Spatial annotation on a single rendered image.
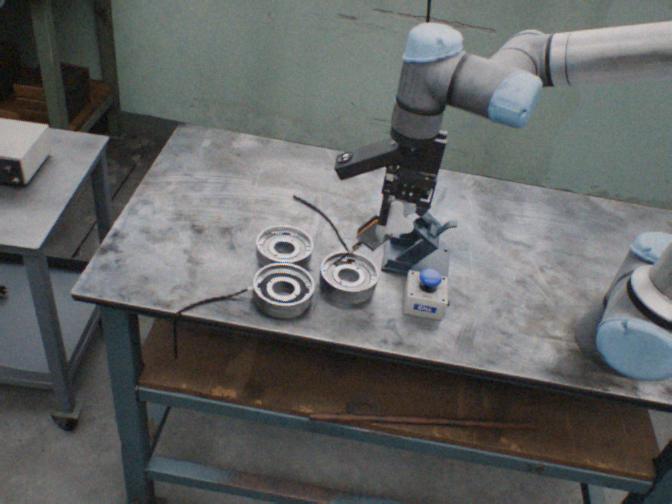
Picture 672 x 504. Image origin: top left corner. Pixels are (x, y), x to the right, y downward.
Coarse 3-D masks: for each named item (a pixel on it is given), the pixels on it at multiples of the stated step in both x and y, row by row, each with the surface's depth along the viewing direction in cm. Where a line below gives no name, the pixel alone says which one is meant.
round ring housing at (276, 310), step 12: (276, 264) 116; (288, 264) 117; (264, 276) 115; (300, 276) 117; (276, 288) 116; (288, 288) 116; (312, 288) 113; (264, 300) 110; (264, 312) 112; (276, 312) 110; (288, 312) 110; (300, 312) 112
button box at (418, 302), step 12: (408, 276) 119; (408, 288) 115; (420, 288) 116; (432, 288) 116; (444, 288) 117; (408, 300) 114; (420, 300) 114; (432, 300) 114; (444, 300) 114; (408, 312) 116; (420, 312) 116; (432, 312) 115; (444, 312) 115
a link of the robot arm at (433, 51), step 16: (416, 32) 89; (432, 32) 89; (448, 32) 90; (416, 48) 89; (432, 48) 88; (448, 48) 88; (416, 64) 90; (432, 64) 89; (448, 64) 89; (400, 80) 94; (416, 80) 91; (432, 80) 90; (448, 80) 89; (400, 96) 95; (416, 96) 93; (432, 96) 92; (416, 112) 94; (432, 112) 94
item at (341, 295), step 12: (336, 252) 121; (324, 264) 119; (360, 264) 121; (372, 264) 120; (324, 276) 116; (336, 276) 118; (348, 276) 121; (360, 276) 119; (372, 276) 119; (324, 288) 116; (336, 288) 114; (372, 288) 116; (336, 300) 117; (348, 300) 115; (360, 300) 116
